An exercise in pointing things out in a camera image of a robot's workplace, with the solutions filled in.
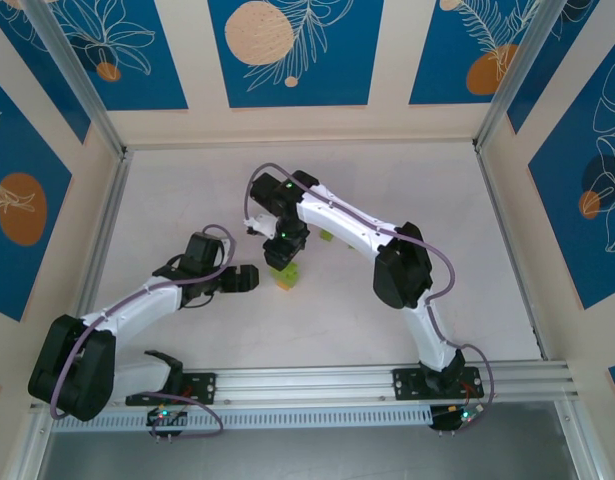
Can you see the orange square lego brick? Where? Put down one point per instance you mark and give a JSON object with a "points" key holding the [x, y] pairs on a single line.
{"points": [[285, 286]]}

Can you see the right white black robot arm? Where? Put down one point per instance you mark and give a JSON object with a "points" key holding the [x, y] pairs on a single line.
{"points": [[337, 215]]}

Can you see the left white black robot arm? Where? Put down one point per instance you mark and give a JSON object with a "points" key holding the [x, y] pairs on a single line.
{"points": [[137, 305]]}

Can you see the blue poster peach circle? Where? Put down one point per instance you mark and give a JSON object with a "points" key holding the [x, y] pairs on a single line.
{"points": [[337, 75]]}

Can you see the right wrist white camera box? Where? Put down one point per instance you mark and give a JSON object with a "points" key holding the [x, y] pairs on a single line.
{"points": [[262, 225]]}

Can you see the aluminium table side rail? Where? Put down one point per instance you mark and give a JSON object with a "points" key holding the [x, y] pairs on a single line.
{"points": [[107, 225], [503, 225]]}

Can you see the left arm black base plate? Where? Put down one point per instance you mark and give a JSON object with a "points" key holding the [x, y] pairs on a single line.
{"points": [[202, 387]]}

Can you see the aluminium mounting rail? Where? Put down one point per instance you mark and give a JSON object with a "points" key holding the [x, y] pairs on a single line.
{"points": [[307, 385]]}

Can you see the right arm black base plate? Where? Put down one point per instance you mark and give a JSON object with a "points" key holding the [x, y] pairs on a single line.
{"points": [[409, 384]]}

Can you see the aluminium frame post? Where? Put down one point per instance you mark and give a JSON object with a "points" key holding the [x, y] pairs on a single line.
{"points": [[509, 75], [82, 80]]}

